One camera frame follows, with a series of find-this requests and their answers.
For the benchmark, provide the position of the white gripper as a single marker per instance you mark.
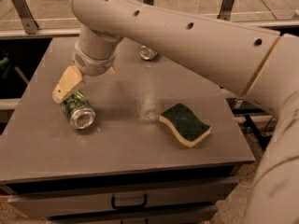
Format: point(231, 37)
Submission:
point(93, 65)

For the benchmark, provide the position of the green soda can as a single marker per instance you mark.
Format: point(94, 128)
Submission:
point(78, 111)

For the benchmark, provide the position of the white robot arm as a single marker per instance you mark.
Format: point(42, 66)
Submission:
point(259, 65)

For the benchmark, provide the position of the brown soda can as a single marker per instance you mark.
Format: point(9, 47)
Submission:
point(146, 53)

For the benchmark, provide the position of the grey drawer cabinet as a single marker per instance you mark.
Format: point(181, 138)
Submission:
point(67, 176)

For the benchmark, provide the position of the green and yellow sponge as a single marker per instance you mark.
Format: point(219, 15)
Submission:
point(185, 126)

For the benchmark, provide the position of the black stand leg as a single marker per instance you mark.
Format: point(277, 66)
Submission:
point(262, 138)

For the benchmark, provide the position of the left metal railing bracket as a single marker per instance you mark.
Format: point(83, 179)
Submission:
point(28, 22)

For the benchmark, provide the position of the black upper drawer handle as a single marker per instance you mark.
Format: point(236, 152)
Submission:
point(118, 203)

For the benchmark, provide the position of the black drawer handle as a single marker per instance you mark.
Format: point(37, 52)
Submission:
point(135, 221)
point(118, 203)

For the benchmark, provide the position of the right metal railing bracket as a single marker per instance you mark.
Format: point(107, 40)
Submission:
point(226, 10)

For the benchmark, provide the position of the black lower drawer handle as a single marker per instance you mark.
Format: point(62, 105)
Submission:
point(135, 221)

